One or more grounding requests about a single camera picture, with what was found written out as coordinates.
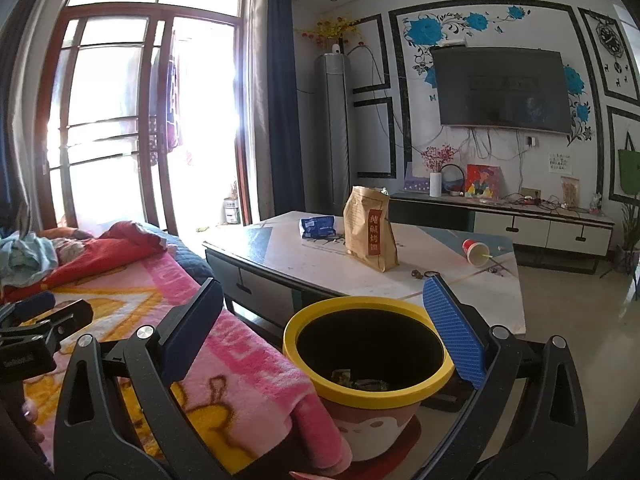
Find yellow-rimmed trash bin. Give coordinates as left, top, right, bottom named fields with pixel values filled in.
left=282, top=297, right=456, bottom=462

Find red paper cup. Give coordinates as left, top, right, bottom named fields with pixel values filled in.
left=461, top=239, right=493, bottom=266

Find grey curtain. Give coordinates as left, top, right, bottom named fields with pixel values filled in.
left=0, top=0, right=66, bottom=231

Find purple box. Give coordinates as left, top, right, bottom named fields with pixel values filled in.
left=404, top=162, right=432, bottom=192

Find blue snack packet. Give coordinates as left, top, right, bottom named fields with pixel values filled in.
left=299, top=215, right=338, bottom=240

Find green potted plant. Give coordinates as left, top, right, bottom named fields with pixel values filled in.
left=612, top=200, right=640, bottom=273

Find tangle of cables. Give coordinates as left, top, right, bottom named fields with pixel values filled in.
left=500, top=191, right=566, bottom=211

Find green bag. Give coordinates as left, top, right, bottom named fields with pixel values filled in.
left=617, top=130, right=640, bottom=196

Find black wall clock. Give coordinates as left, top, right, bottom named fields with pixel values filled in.
left=595, top=15, right=626, bottom=58

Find blue quilted sofa cover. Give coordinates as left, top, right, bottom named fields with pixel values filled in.
left=160, top=227, right=216, bottom=286

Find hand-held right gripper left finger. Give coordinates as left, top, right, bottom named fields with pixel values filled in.
left=52, top=277, right=236, bottom=480

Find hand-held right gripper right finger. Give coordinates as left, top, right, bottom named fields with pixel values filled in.
left=415, top=274, right=588, bottom=480

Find colourful painting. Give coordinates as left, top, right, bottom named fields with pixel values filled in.
left=465, top=164, right=502, bottom=198

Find white vase with red flowers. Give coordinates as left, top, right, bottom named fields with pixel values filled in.
left=420, top=145, right=458, bottom=197

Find red quilt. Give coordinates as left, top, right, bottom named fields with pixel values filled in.
left=0, top=220, right=173, bottom=306

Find white coffee table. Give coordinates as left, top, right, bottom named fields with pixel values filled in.
left=202, top=210, right=527, bottom=341

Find hanging clothes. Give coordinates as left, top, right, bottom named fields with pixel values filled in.
left=147, top=35, right=196, bottom=166

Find pink printed blanket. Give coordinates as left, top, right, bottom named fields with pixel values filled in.
left=0, top=255, right=353, bottom=476

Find brown paper bag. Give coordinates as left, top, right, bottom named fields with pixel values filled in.
left=342, top=186, right=400, bottom=273

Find person's left hand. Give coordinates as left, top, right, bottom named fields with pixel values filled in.
left=22, top=402, right=45, bottom=443

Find round black ornament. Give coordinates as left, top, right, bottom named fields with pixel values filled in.
left=442, top=164, right=467, bottom=197

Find light blue clothing pile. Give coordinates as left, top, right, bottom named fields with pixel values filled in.
left=0, top=232, right=60, bottom=286

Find white television cabinet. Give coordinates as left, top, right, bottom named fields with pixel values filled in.
left=389, top=190, right=615, bottom=276

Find grey standing air conditioner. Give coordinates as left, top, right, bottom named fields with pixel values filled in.
left=314, top=51, right=353, bottom=221

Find yellow artificial flowers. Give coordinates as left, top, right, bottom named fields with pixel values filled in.
left=295, top=15, right=363, bottom=43

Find dark blue curtain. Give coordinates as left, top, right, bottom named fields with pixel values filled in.
left=265, top=0, right=307, bottom=216

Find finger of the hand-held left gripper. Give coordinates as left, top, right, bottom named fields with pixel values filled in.
left=30, top=300, right=93, bottom=343
left=0, top=292, right=57, bottom=328

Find brown-framed glass sliding door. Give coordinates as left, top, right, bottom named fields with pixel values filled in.
left=35, top=0, right=253, bottom=231

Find wall-mounted television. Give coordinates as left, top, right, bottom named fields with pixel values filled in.
left=430, top=46, right=575, bottom=135

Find beige curtain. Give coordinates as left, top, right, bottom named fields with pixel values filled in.
left=247, top=0, right=273, bottom=223

